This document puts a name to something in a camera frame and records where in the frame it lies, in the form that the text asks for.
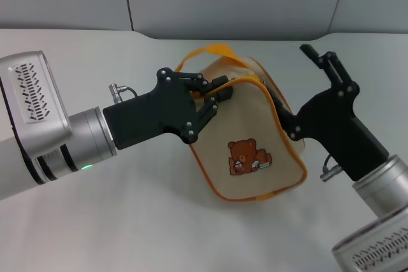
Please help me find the beige bear lunch bag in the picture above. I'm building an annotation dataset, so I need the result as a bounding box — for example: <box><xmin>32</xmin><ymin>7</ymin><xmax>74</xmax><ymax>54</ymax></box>
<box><xmin>174</xmin><ymin>43</ymin><xmax>309</xmax><ymax>203</ymax></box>

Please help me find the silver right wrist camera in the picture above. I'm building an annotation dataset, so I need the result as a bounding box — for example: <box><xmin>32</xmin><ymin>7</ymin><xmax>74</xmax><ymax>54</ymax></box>
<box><xmin>331</xmin><ymin>211</ymin><xmax>408</xmax><ymax>272</ymax></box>

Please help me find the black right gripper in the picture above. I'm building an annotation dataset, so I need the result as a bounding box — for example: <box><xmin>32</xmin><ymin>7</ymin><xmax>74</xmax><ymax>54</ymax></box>
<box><xmin>263</xmin><ymin>43</ymin><xmax>390</xmax><ymax>183</ymax></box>

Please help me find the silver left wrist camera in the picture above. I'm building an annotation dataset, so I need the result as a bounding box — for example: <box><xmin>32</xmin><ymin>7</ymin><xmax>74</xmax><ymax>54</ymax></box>
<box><xmin>0</xmin><ymin>50</ymin><xmax>73</xmax><ymax>160</ymax></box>

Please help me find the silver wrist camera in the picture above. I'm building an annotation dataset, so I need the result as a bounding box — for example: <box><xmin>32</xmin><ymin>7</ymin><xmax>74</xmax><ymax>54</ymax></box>
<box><xmin>0</xmin><ymin>50</ymin><xmax>73</xmax><ymax>160</ymax></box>
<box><xmin>331</xmin><ymin>211</ymin><xmax>408</xmax><ymax>272</ymax></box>

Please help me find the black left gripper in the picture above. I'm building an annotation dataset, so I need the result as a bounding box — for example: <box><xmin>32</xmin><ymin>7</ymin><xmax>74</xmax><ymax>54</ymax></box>
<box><xmin>102</xmin><ymin>68</ymin><xmax>236</xmax><ymax>151</ymax></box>

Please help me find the right gripper cable silver plug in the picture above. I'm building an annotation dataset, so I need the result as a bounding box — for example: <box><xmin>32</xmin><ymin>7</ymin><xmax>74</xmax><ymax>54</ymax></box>
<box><xmin>319</xmin><ymin>153</ymin><xmax>342</xmax><ymax>183</ymax></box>

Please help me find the gripper cable silver plug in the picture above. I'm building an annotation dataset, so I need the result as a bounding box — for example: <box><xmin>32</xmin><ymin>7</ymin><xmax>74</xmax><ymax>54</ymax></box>
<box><xmin>108</xmin><ymin>83</ymin><xmax>140</xmax><ymax>106</ymax></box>
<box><xmin>319</xmin><ymin>153</ymin><xmax>342</xmax><ymax>183</ymax></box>

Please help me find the left gripper cable silver plug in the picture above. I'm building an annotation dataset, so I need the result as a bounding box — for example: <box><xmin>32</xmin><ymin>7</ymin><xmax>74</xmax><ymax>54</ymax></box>
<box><xmin>108</xmin><ymin>83</ymin><xmax>140</xmax><ymax>106</ymax></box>

